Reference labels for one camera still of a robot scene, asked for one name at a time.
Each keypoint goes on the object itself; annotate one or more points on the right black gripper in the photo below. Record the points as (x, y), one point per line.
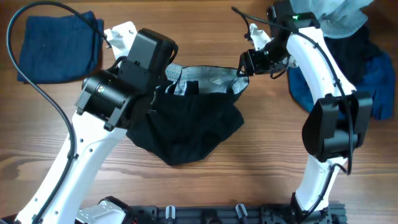
(249, 63)

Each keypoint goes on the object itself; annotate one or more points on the black shorts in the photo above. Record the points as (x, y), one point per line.
(193, 112)

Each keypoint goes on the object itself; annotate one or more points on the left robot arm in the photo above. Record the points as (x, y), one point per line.
(110, 102)

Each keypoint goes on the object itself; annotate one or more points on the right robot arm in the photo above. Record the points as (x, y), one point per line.
(336, 125)

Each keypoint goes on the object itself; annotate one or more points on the light blue denim garment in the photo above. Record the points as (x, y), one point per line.
(338, 18)

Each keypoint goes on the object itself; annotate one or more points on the blue crumpled garment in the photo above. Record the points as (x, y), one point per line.
(379, 81)

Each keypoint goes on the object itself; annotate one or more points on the folded navy blue shorts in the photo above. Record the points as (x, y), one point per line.
(58, 49)

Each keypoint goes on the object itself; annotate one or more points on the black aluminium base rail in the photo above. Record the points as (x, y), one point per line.
(236, 214)

